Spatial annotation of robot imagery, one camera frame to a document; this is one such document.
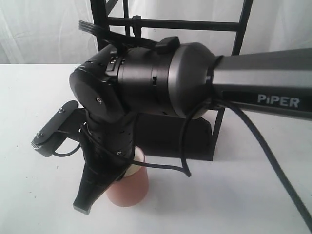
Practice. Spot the white backdrop curtain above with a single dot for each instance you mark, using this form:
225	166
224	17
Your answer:
46	31

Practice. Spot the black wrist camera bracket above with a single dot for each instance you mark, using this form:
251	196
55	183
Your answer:
64	124

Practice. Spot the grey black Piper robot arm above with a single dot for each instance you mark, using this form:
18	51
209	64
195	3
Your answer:
277	83

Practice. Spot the pink paper cup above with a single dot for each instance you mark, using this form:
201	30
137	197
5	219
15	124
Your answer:
131	189

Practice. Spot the black metal frame stand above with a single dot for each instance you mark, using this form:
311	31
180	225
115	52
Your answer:
163	85

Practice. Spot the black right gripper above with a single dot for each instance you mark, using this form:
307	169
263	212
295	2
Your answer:
108	150

